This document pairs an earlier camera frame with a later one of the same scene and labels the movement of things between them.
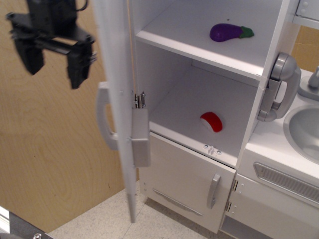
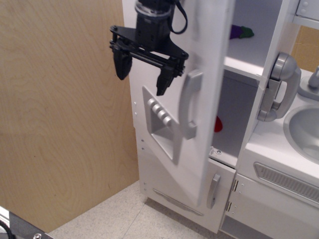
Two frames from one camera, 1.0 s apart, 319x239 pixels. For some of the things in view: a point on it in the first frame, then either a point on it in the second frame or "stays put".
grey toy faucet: (309, 85) stays put
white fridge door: (114, 20) to (177, 133)
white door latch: (211, 150) stays put
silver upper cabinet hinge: (235, 184) stays put
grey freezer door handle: (213, 190) stays put
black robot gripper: (53, 24) to (151, 41)
